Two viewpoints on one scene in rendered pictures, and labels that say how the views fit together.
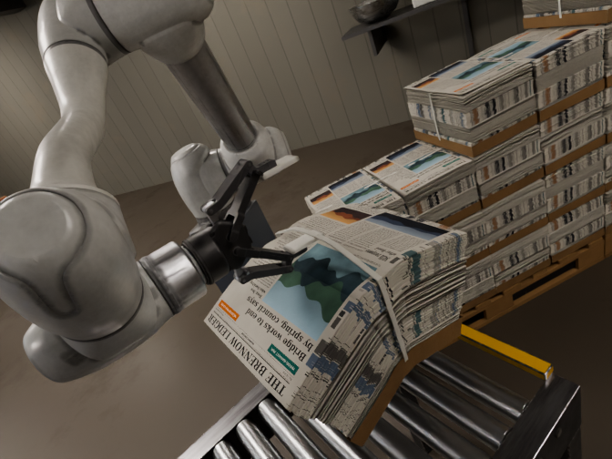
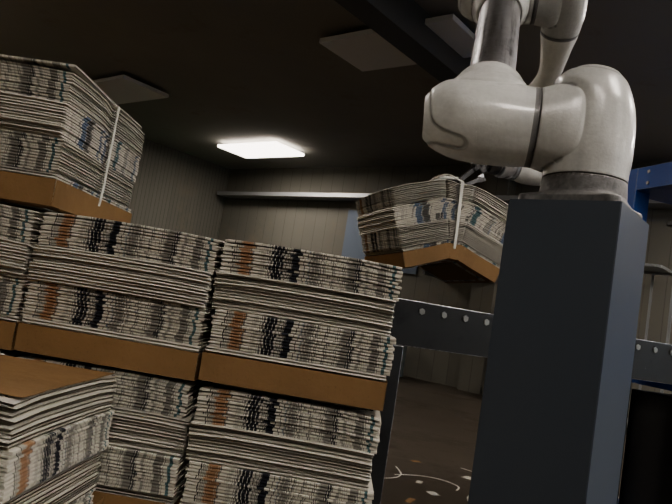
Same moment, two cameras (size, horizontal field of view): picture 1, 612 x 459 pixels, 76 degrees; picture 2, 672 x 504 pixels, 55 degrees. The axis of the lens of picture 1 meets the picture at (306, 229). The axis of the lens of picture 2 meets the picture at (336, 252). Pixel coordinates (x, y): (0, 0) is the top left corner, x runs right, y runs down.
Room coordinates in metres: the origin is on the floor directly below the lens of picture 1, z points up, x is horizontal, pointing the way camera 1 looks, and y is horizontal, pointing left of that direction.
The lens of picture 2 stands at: (2.53, -0.02, 0.75)
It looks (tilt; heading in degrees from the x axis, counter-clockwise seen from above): 5 degrees up; 188
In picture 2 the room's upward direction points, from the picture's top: 9 degrees clockwise
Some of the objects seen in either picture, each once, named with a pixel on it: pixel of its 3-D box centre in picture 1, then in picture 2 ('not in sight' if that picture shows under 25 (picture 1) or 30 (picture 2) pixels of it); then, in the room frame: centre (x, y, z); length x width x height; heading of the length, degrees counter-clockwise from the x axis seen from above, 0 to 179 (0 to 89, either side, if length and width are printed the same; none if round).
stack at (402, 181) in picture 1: (460, 229); (46, 448); (1.41, -0.64, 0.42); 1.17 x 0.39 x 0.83; 95
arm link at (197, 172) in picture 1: (201, 177); (585, 125); (1.29, 0.24, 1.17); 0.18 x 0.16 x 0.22; 86
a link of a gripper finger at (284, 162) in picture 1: (276, 167); not in sight; (0.57, 0.00, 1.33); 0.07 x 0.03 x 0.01; 116
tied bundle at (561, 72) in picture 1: (529, 74); not in sight; (1.45, -1.07, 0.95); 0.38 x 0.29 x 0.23; 5
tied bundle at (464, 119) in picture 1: (466, 106); (31, 153); (1.42, -0.78, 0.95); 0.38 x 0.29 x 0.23; 7
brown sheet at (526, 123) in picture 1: (470, 127); (23, 198); (1.42, -0.77, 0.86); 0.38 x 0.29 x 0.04; 7
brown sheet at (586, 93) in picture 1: (532, 95); not in sight; (1.45, -1.07, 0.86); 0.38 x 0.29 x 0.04; 5
